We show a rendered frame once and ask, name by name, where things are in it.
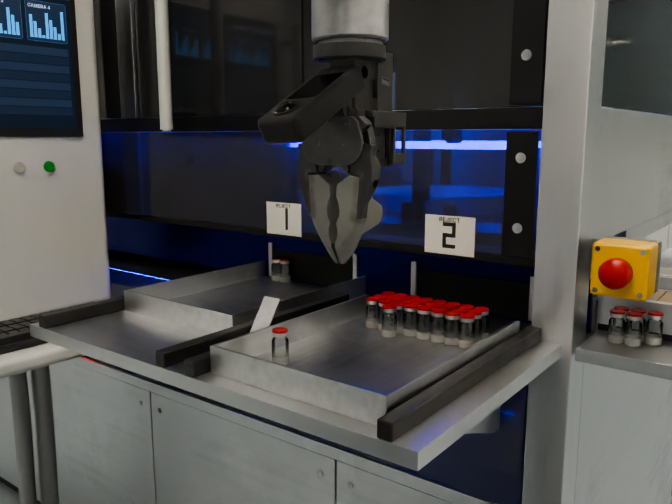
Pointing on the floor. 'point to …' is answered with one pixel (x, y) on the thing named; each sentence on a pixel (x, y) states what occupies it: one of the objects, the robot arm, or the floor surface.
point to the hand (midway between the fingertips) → (335, 252)
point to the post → (564, 241)
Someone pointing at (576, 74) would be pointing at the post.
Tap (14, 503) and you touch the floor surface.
